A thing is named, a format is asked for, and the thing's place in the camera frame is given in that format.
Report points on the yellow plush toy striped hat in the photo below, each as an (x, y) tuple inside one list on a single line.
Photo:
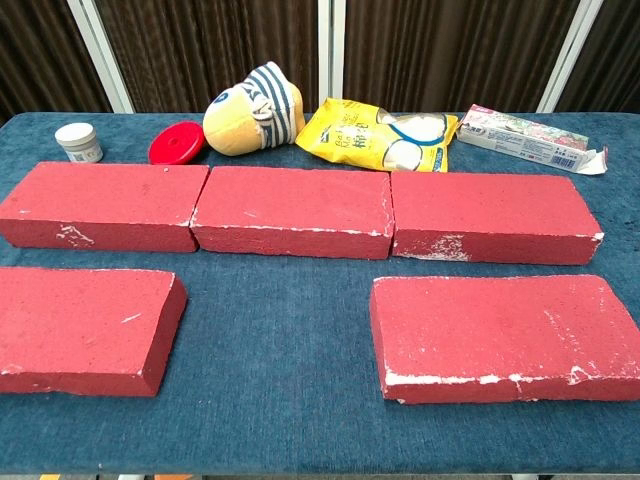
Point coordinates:
[(240, 125)]

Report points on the toothpaste box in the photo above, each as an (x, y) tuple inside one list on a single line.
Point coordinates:
[(525, 137)]

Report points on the brown curtain panel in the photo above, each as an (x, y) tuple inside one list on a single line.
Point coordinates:
[(450, 50), (215, 50), (40, 50), (615, 50)]

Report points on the red foam block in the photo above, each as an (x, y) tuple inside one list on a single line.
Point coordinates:
[(290, 200), (490, 330), (490, 205), (75, 325), (100, 195)]

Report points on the red round lid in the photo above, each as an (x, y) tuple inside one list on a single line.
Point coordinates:
[(175, 142)]

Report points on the white partition post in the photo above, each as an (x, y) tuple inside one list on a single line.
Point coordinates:
[(100, 50), (572, 50), (331, 50)]

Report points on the blue table cloth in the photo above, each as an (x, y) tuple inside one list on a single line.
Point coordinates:
[(280, 325)]

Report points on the yellow snack bag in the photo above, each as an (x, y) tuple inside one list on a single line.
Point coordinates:
[(350, 140)]

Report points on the small white jar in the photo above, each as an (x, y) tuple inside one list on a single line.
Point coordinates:
[(77, 142)]

